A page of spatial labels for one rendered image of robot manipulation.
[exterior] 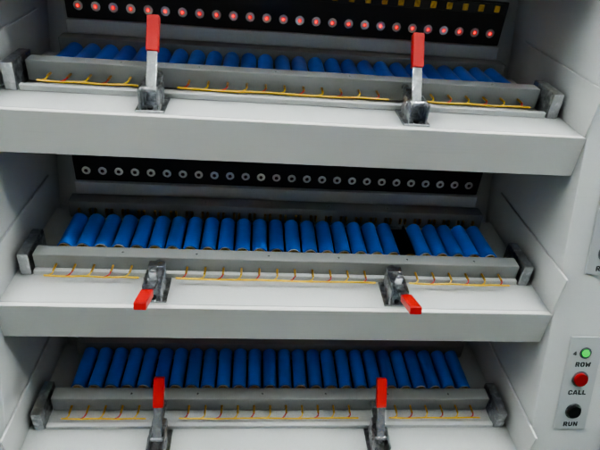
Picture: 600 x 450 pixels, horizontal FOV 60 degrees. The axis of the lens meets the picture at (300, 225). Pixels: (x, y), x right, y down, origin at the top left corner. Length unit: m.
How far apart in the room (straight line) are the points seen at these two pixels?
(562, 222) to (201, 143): 0.40
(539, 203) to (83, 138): 0.52
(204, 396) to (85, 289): 0.21
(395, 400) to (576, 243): 0.29
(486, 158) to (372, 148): 0.12
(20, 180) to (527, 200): 0.61
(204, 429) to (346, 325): 0.23
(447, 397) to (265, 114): 0.44
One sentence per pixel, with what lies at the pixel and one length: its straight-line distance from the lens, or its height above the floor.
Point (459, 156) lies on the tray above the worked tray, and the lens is 0.57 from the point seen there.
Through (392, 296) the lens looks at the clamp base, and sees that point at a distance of 0.58.
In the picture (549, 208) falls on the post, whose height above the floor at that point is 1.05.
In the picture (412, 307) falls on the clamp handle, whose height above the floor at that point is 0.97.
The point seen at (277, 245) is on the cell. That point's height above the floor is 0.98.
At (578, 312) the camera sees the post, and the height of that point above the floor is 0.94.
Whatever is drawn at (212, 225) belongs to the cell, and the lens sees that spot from 0.66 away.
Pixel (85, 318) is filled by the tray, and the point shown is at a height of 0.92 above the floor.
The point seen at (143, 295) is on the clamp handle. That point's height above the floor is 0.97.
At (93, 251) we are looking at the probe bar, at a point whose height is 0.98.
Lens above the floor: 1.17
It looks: 15 degrees down
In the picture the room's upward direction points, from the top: 3 degrees clockwise
